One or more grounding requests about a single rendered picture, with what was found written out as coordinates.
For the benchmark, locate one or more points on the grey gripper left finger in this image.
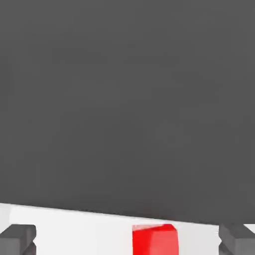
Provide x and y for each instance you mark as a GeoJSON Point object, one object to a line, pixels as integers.
{"type": "Point", "coordinates": [17, 238]}

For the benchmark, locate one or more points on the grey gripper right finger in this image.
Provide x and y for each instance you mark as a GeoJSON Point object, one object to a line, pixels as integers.
{"type": "Point", "coordinates": [237, 239]}

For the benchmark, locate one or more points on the small red cube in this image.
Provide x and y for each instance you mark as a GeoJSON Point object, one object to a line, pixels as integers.
{"type": "Point", "coordinates": [154, 240]}

